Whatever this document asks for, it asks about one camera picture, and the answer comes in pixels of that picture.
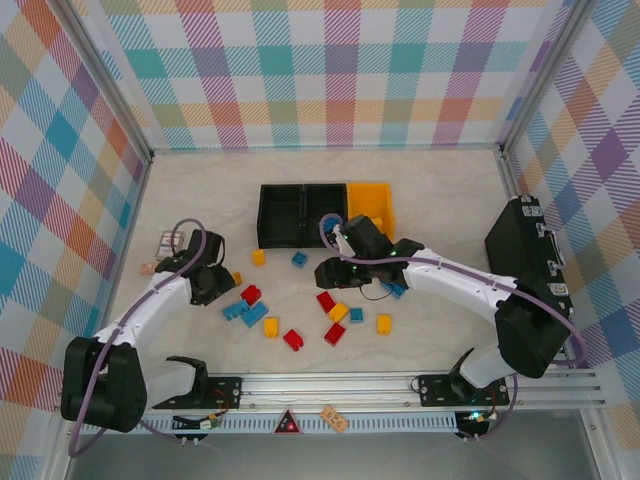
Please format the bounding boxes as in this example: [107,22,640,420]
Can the aluminium frame post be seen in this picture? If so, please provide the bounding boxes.
[58,0,155,160]
[498,0,595,159]

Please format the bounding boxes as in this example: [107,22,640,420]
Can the long blue lego brick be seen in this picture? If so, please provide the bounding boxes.
[241,302,268,329]

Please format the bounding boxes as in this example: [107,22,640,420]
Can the yellow plastic bin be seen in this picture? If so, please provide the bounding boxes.
[347,182,397,242]

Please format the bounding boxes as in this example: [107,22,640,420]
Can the left power connector wires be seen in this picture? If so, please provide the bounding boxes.
[172,413,222,432]

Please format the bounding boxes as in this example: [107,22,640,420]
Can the playing card deck box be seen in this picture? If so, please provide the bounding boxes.
[154,229,187,262]

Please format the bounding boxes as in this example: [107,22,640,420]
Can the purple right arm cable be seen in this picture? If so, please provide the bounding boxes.
[319,213,590,444]

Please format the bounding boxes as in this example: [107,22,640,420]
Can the aluminium left frame post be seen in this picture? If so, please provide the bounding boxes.
[58,0,155,160]

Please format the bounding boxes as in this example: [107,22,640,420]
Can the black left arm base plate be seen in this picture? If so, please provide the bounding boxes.
[152,374,244,411]

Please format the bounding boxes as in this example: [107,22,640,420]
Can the aluminium back frame rail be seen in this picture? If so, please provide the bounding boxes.
[149,143,504,154]

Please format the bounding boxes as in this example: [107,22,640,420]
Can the tan printed paper tag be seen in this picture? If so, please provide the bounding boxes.
[319,405,349,434]

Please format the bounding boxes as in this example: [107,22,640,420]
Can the black hard carrying case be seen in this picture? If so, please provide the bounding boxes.
[483,197,574,317]

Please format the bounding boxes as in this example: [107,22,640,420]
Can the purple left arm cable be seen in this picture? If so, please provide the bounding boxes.
[67,217,211,459]

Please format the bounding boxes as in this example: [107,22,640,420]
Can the power connector wires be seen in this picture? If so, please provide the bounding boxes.
[172,413,222,432]
[459,409,496,426]

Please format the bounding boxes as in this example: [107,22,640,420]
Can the thin black gripper wire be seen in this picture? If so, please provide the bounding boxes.
[358,279,397,302]

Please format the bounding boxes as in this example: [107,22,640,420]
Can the aluminium front rail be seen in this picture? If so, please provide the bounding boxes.
[54,370,607,416]

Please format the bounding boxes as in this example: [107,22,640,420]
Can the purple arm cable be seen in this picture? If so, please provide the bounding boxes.
[67,217,211,459]
[319,213,590,444]

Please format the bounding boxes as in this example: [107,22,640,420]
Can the slotted grey cable duct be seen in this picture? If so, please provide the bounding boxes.
[79,412,460,435]

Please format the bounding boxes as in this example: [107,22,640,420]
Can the right power connector wires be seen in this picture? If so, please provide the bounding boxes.
[459,409,496,426]

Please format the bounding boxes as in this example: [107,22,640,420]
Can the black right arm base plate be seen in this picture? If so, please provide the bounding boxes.
[417,372,511,407]

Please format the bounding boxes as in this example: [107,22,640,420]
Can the aluminium left side rail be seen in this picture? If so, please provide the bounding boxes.
[87,152,154,376]

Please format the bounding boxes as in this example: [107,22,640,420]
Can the red triangle warning sticker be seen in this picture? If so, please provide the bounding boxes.
[272,407,304,435]

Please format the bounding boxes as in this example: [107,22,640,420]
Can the aluminium right frame post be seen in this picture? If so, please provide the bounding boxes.
[498,0,595,159]

